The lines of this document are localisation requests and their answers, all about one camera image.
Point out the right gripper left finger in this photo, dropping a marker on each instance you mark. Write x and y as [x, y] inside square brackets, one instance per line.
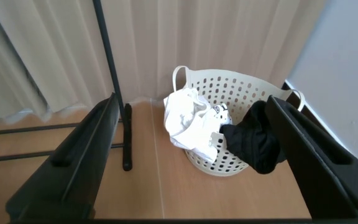
[73, 174]

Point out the black shorts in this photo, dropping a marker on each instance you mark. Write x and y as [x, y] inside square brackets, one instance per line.
[250, 140]

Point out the white laundry basket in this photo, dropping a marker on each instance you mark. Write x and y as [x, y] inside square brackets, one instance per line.
[228, 84]

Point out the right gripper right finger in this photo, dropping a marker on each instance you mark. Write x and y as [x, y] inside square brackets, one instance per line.
[322, 174]

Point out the white garment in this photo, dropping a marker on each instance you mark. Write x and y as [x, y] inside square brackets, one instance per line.
[188, 124]

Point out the black clothes rack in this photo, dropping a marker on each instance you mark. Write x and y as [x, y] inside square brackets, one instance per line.
[107, 46]

